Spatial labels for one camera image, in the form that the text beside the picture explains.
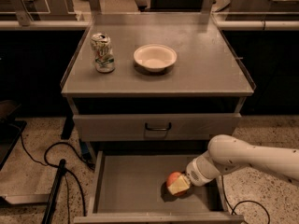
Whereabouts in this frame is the grey drawer cabinet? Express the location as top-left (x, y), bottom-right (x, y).
top-left (62, 13), bottom-right (254, 166)

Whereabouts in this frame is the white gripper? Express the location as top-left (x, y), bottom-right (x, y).
top-left (167, 151), bottom-right (222, 196)

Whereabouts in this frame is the black drawer handle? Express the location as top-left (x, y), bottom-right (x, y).
top-left (145, 122), bottom-right (172, 132)

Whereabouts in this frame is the black floor cable left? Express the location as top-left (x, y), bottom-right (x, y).
top-left (8, 121), bottom-right (96, 217)

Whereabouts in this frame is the white paper bowl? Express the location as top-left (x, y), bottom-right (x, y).
top-left (134, 44), bottom-right (177, 73)

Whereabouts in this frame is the black pole on floor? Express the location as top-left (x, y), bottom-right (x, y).
top-left (42, 159), bottom-right (66, 224)

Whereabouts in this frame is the black floor cable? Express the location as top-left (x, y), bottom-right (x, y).
top-left (220, 175), bottom-right (271, 224)
top-left (8, 121), bottom-right (96, 217)

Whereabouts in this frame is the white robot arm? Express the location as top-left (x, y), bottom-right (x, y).
top-left (166, 134), bottom-right (299, 196)

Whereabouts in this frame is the closed grey top drawer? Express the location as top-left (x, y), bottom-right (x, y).
top-left (73, 113), bottom-right (241, 142)

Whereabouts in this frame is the open grey middle drawer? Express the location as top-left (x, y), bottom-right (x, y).
top-left (74, 152), bottom-right (244, 224)

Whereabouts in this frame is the dark base plate left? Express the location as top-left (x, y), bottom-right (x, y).
top-left (0, 120), bottom-right (26, 170)

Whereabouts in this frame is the crushed green white soda can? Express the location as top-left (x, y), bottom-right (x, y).
top-left (91, 33), bottom-right (115, 73)

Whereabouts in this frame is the red apple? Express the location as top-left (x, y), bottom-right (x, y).
top-left (165, 171), bottom-right (189, 198)

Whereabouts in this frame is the black floor cable right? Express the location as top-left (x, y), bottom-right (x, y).
top-left (220, 175), bottom-right (271, 224)

